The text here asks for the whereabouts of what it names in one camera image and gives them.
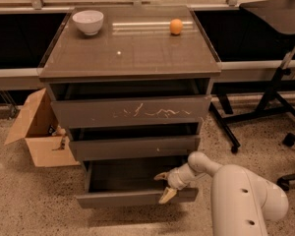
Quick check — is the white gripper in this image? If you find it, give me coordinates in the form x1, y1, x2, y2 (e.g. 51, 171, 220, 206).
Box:
153, 165, 196, 205

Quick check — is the grey bottom drawer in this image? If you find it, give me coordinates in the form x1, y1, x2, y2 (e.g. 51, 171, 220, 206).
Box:
77, 155, 187, 208

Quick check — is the grey drawer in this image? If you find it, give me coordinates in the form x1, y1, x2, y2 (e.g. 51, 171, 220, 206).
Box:
77, 155, 187, 208
50, 79, 211, 129
69, 123, 200, 161

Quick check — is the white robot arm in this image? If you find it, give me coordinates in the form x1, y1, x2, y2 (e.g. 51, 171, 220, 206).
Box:
154, 151, 289, 236

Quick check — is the grey middle drawer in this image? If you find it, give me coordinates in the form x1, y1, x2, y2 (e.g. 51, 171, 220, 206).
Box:
69, 123, 200, 161

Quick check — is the grey drawer cabinet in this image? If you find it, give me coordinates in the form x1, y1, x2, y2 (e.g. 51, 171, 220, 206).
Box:
37, 5, 222, 209

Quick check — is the grey top drawer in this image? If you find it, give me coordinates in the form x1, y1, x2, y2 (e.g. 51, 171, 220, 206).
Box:
50, 79, 211, 129

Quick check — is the open cardboard box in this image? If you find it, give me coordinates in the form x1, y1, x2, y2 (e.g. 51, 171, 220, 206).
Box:
5, 88, 79, 167

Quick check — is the black office chair base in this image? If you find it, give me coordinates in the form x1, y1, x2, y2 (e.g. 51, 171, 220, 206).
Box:
276, 131, 295, 192

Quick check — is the orange fruit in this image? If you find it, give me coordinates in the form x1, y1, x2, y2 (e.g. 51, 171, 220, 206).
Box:
169, 19, 183, 35

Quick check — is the white ceramic bowl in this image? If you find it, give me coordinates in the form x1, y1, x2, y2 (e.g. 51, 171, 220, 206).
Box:
72, 10, 104, 35

